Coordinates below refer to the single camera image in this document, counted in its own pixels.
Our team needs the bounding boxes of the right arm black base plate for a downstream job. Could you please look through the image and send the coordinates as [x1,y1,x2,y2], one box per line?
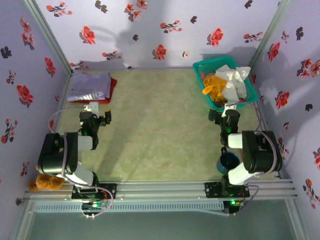
[204,181,251,198]

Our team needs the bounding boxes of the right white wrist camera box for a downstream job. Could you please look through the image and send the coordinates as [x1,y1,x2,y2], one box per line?
[223,102,238,118]

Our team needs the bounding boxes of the crumpled white t-shirt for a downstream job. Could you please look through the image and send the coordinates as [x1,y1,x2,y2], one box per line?
[214,64,252,103]

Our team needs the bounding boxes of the folded lavender printed t-shirt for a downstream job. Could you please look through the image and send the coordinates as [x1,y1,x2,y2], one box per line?
[67,72,111,103]

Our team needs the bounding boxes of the arm lavender cable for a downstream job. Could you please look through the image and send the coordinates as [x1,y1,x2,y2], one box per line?
[48,107,115,220]
[223,102,285,217]

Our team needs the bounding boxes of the left arm lavender cable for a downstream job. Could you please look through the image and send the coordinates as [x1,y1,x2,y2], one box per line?
[48,107,115,220]

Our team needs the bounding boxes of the aluminium mounting rail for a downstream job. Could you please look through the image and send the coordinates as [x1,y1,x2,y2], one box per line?
[23,178,298,201]

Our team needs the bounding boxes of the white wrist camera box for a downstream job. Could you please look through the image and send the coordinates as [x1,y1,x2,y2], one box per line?
[83,101,100,114]
[223,102,238,118]

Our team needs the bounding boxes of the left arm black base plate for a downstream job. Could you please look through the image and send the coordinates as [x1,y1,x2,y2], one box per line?
[71,183,118,200]

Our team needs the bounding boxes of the grey slotted cable duct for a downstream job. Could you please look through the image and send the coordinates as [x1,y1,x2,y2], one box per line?
[33,201,225,213]

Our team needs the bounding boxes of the brown teddy bear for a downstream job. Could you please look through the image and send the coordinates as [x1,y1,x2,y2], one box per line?
[27,164,65,192]

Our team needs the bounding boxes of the right arm lavender cable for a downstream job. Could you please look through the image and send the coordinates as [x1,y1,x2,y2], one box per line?
[223,102,285,217]

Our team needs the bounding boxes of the orange yellow t-shirt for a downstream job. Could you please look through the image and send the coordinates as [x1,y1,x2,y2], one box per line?
[201,75,227,102]

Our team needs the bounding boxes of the folded red t-shirt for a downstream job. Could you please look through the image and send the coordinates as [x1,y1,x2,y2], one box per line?
[74,77,118,105]

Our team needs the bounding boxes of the dark blue mug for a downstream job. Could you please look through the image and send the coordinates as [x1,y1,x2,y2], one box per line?
[216,147,241,174]

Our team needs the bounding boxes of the teal plastic basket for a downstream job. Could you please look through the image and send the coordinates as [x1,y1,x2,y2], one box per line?
[192,56,259,113]

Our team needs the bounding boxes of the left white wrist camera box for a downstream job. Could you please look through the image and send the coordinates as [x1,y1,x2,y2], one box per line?
[83,101,100,114]

